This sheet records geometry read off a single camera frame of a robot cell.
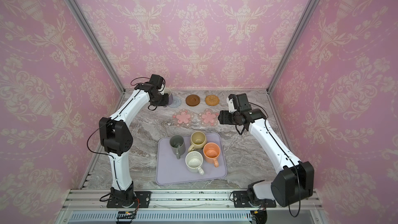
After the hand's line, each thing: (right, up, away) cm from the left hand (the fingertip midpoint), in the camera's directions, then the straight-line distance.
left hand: (166, 102), depth 94 cm
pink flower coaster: (+10, -10, +12) cm, 18 cm away
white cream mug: (+17, -33, -9) cm, 38 cm away
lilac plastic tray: (+4, -37, -11) cm, 38 cm away
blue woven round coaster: (+3, 0, +18) cm, 19 cm away
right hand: (+34, -8, -13) cm, 37 cm away
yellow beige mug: (+20, -22, -2) cm, 30 cm away
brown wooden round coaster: (+15, +2, +21) cm, 26 cm away
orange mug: (+27, -29, -5) cm, 40 cm away
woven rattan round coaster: (+29, +2, +22) cm, 36 cm away
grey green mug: (+7, -25, -4) cm, 26 cm away
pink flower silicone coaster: (+26, -11, +12) cm, 31 cm away
